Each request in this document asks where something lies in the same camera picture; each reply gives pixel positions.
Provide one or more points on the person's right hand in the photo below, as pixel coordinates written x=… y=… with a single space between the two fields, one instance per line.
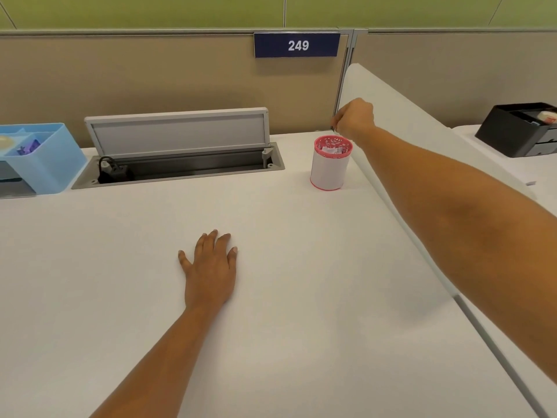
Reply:
x=357 y=119

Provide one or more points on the person's left hand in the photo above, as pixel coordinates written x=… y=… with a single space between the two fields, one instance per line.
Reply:
x=211 y=278

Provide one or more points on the pink and white cup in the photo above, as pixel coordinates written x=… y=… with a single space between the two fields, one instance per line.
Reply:
x=328 y=174

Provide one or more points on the blue desk organizer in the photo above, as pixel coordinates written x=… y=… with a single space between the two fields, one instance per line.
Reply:
x=56 y=169

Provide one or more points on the purple stapler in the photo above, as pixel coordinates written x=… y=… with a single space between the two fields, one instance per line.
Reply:
x=28 y=147

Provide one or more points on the clear tape roll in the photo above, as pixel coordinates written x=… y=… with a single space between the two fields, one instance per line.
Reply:
x=4 y=142

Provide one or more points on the person's left forearm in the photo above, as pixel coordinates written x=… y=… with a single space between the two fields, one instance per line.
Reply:
x=161 y=370

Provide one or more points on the person's right forearm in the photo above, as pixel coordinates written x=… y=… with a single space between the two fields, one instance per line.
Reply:
x=470 y=222

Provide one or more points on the black desk organizer box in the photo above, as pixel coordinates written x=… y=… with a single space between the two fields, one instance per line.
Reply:
x=500 y=134

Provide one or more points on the white side divider panel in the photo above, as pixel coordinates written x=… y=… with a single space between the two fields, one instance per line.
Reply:
x=413 y=108

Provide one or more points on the beige partition panel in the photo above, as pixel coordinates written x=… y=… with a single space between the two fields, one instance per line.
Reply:
x=435 y=69
x=130 y=78

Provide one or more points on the blue number sign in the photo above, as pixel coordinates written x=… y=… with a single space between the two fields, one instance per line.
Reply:
x=270 y=45

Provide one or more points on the white correction tape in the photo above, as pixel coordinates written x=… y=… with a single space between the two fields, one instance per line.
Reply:
x=549 y=117

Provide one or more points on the grey partition post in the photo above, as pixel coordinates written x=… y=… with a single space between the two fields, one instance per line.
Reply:
x=344 y=78

